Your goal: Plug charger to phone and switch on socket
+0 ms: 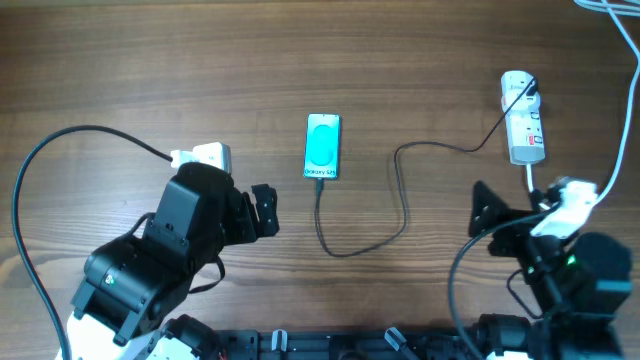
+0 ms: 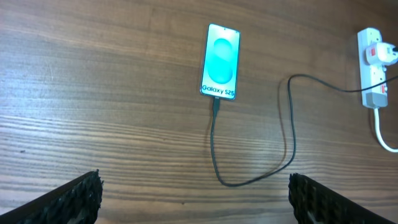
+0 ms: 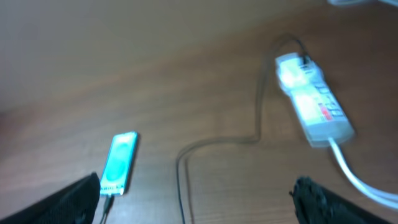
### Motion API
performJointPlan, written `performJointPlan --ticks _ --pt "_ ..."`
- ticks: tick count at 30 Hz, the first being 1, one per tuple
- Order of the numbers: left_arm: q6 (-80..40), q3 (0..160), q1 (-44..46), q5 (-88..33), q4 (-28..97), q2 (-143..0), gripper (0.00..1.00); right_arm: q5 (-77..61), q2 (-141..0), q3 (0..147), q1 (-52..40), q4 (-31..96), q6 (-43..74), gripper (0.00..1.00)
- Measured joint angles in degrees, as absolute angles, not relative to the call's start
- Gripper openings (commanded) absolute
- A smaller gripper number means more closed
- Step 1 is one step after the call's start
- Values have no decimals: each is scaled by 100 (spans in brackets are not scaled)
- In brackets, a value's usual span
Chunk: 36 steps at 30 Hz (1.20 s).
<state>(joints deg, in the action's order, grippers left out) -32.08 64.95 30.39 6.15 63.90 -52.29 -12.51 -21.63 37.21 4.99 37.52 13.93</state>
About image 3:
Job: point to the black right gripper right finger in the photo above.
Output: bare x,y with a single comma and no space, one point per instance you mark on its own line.
315,204

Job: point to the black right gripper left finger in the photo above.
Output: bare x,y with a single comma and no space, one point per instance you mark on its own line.
74,204

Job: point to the blue screen smartphone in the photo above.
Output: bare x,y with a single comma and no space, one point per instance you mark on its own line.
118,164

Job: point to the white charger adapter plug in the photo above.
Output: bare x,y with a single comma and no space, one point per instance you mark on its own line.
296,71

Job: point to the white power strip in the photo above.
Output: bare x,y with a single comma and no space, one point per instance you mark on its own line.
319,113

